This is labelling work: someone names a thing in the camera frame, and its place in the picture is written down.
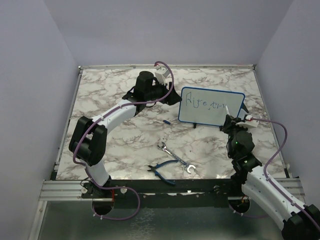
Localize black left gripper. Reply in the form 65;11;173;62
145;78;182;106

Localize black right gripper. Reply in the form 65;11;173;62
222;114;251;156

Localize blue framed whiteboard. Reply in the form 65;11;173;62
178;86;246;127

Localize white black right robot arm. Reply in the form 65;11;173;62
220;114;320;240

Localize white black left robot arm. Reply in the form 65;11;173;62
68;67;182;198

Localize silver combination wrench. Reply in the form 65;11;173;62
157;142;196;174

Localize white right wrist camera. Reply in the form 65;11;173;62
235;114;259;129

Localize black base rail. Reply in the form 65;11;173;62
81;178;252;212

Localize blue handled pliers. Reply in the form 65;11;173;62
146;159;179;186

